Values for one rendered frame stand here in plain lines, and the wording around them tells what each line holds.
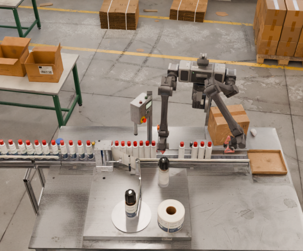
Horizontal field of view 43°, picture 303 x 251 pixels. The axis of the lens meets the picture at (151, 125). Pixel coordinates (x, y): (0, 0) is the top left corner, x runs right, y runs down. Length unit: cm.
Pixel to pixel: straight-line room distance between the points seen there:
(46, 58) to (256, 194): 282
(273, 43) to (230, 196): 346
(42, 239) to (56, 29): 483
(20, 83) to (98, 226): 222
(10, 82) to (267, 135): 287
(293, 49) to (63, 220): 446
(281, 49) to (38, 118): 373
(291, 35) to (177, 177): 356
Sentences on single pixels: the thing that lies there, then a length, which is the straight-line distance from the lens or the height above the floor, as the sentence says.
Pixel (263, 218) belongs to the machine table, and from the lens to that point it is 322.
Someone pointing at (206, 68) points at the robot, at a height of 153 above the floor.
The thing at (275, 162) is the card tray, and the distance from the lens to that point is 362.
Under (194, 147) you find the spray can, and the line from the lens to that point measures 330.
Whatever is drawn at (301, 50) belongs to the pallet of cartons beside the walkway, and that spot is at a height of 27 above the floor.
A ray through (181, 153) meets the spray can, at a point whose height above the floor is 98.
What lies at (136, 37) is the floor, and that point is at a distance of 683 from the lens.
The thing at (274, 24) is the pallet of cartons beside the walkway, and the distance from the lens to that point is 609.
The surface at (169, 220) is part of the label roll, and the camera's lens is 286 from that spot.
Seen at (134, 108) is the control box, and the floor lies 144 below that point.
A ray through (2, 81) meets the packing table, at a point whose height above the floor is 78.
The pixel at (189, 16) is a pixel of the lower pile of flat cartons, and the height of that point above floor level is 10.
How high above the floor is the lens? 341
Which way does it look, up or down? 43 degrees down
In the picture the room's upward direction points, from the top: straight up
